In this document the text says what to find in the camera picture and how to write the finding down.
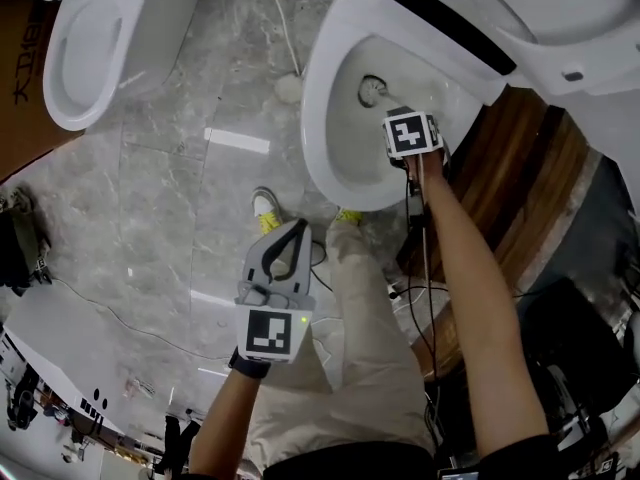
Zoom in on black storage case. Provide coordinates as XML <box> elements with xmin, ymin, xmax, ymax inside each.
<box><xmin>519</xmin><ymin>277</ymin><xmax>631</xmax><ymax>414</ymax></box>

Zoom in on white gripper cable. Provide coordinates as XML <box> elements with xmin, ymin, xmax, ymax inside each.
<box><xmin>417</xmin><ymin>157</ymin><xmax>434</xmax><ymax>319</ymax></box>

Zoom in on white smart toilet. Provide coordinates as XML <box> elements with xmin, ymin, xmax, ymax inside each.
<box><xmin>301</xmin><ymin>0</ymin><xmax>640</xmax><ymax>213</ymax></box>

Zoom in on person's right forearm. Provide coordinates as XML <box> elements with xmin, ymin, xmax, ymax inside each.
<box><xmin>414</xmin><ymin>160</ymin><xmax>551</xmax><ymax>457</ymax></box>

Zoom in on person's beige trousers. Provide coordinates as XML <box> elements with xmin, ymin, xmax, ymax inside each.
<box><xmin>247</xmin><ymin>220</ymin><xmax>436</xmax><ymax>469</ymax></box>

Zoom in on white toilet brush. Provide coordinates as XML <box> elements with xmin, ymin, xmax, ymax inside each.
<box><xmin>357</xmin><ymin>74</ymin><xmax>404</xmax><ymax>114</ymax></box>

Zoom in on white board panel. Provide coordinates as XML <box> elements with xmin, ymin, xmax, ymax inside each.
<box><xmin>2</xmin><ymin>282</ymin><xmax>129</xmax><ymax>437</ymax></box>

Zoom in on person's black shirt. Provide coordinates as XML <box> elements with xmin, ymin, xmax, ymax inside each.
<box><xmin>179</xmin><ymin>435</ymin><xmax>566</xmax><ymax>480</ymax></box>

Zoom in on person's left forearm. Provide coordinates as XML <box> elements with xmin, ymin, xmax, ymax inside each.
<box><xmin>188</xmin><ymin>362</ymin><xmax>271</xmax><ymax>477</ymax></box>

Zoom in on black device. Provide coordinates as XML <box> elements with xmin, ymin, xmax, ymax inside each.
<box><xmin>4</xmin><ymin>365</ymin><xmax>41</xmax><ymax>432</ymax></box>

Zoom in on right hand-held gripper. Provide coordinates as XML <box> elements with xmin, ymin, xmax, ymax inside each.
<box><xmin>381</xmin><ymin>106</ymin><xmax>451</xmax><ymax>172</ymax></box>

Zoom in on person's left shoe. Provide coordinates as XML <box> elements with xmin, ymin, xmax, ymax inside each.
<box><xmin>251</xmin><ymin>186</ymin><xmax>284</xmax><ymax>237</ymax></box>

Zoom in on brown wooden plank stack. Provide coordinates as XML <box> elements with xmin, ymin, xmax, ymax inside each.
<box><xmin>399</xmin><ymin>85</ymin><xmax>591</xmax><ymax>382</ymax></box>

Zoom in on compact white toilet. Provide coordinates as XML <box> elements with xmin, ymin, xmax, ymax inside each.
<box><xmin>0</xmin><ymin>0</ymin><xmax>204</xmax><ymax>133</ymax></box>

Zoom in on dark raised platform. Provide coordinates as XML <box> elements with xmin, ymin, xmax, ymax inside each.
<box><xmin>519</xmin><ymin>155</ymin><xmax>640</xmax><ymax>319</ymax></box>

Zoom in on large cardboard box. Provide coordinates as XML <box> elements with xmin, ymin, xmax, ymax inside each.
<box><xmin>0</xmin><ymin>0</ymin><xmax>84</xmax><ymax>182</ymax></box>

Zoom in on white round floor cap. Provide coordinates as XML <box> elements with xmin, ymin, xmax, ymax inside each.
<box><xmin>274</xmin><ymin>72</ymin><xmax>304</xmax><ymax>103</ymax></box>

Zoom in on looped black floor cable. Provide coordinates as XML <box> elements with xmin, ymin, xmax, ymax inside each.
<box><xmin>309</xmin><ymin>240</ymin><xmax>335</xmax><ymax>294</ymax></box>

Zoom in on white floor cable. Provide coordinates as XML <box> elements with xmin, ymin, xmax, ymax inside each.
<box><xmin>262</xmin><ymin>0</ymin><xmax>304</xmax><ymax>77</ymax></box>

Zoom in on black wrist watch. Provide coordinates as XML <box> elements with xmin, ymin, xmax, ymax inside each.
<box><xmin>228</xmin><ymin>347</ymin><xmax>271</xmax><ymax>380</ymax></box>

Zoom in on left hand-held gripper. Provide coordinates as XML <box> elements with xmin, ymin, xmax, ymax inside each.
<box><xmin>233</xmin><ymin>217</ymin><xmax>316</xmax><ymax>366</ymax></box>

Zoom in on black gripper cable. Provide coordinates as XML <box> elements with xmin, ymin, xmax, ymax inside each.
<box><xmin>404</xmin><ymin>165</ymin><xmax>441</xmax><ymax>384</ymax></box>

